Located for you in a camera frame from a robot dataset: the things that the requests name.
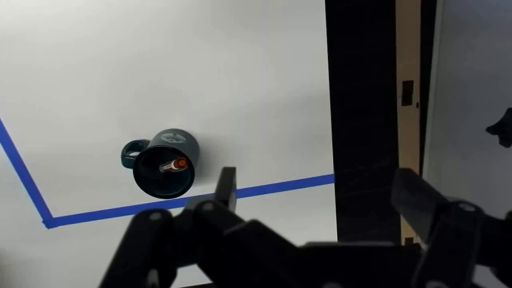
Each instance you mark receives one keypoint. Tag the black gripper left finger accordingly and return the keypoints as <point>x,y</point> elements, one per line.
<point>161,249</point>

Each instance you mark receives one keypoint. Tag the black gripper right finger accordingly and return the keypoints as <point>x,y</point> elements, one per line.
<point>458,240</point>

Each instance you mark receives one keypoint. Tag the white marker with orange cap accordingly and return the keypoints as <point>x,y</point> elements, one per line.
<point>177,163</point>

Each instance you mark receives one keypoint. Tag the blue tape strip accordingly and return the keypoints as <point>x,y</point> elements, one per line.
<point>22,169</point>
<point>106,214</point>

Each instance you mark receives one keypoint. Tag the dark green mug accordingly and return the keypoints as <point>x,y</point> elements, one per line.
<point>178,141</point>

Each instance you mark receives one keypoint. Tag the small black box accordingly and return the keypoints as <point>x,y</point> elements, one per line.
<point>407,91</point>

